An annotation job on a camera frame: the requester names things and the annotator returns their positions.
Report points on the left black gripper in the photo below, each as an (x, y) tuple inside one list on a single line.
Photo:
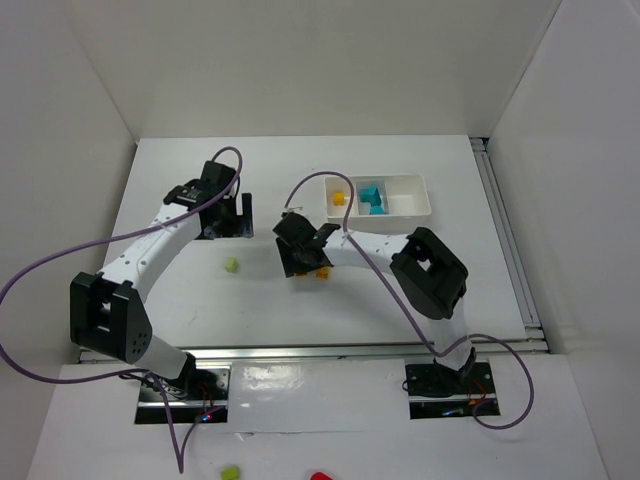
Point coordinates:
[(232, 223)]

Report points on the small green lego cube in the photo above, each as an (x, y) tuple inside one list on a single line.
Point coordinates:
[(231, 265)]

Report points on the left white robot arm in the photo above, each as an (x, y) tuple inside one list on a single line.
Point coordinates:
[(107, 309)]

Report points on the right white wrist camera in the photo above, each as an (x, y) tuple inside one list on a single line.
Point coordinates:
[(296, 210)]

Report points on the long teal lego brick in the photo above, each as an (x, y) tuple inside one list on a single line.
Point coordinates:
[(371, 196)]

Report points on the yellow lego long brick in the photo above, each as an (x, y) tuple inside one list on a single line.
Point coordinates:
[(322, 273)]

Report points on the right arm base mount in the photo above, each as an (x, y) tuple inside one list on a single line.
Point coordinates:
[(432, 396)]

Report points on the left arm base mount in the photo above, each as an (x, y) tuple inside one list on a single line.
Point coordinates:
[(208, 403)]

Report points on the small yellow lego brick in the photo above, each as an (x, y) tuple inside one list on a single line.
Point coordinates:
[(338, 199)]

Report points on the white three-compartment tray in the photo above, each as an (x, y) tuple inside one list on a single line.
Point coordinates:
[(389, 204)]

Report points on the aluminium rail right side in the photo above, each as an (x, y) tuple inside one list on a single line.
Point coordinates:
[(535, 334)]

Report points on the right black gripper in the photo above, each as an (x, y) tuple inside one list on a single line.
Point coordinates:
[(295, 262)]

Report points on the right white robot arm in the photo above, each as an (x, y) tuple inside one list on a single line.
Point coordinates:
[(431, 277)]

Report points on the green lego on floor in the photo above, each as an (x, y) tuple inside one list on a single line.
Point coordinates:
[(230, 473)]

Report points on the red object at bottom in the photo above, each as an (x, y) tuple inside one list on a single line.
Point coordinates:
[(320, 476)]

